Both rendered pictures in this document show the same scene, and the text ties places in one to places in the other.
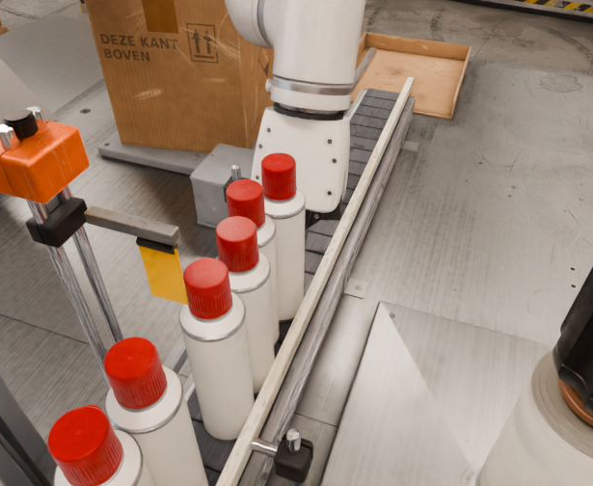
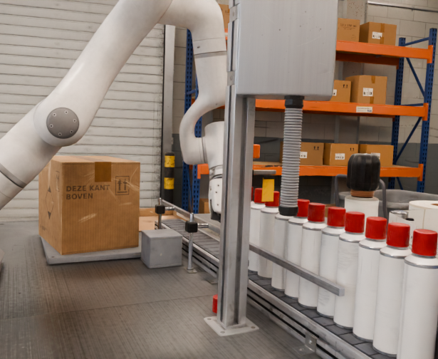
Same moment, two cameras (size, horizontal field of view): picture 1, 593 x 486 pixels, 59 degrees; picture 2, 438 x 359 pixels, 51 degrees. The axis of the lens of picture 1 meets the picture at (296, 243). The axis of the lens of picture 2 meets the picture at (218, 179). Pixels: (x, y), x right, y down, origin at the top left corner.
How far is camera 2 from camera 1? 100 cm
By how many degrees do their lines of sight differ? 54
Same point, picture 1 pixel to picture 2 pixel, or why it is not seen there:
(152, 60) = (94, 197)
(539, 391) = (352, 198)
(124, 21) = (82, 178)
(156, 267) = (266, 186)
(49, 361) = (164, 306)
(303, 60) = not seen: hidden behind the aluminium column
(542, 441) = (360, 207)
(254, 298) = not seen: hidden behind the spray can
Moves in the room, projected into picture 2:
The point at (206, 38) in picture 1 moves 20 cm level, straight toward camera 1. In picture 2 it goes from (124, 182) to (174, 189)
